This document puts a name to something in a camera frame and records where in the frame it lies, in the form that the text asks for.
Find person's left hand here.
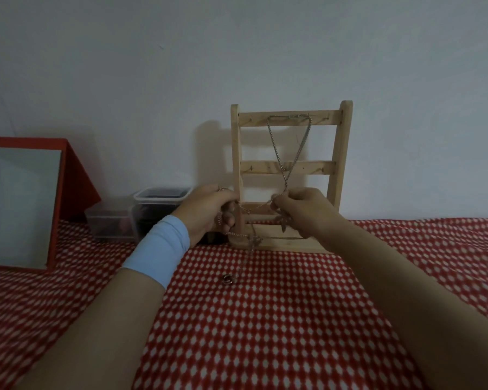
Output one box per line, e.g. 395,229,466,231
171,184,240,249

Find person's right hand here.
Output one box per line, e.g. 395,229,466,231
271,187,347,240

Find thin chain necklace with pendant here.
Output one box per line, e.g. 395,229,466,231
216,187,306,282

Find person's right forearm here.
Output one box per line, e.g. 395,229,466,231
317,217,488,390

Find person's left forearm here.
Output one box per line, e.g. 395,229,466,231
15,267,166,390

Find wooden jewelry rack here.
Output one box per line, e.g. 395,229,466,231
228,100,354,255

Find clear plastic container with lid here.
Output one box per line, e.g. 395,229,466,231
133,186,193,243

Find light blue wristband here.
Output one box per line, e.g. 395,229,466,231
121,214,191,290

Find red white checkered tablecloth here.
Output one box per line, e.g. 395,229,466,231
0,218,488,390

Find small clear plastic container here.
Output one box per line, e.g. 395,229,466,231
84,202,138,242

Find red framed mirror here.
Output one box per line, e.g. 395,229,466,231
0,136,102,273

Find silver chain necklace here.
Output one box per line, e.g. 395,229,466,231
267,113,312,195

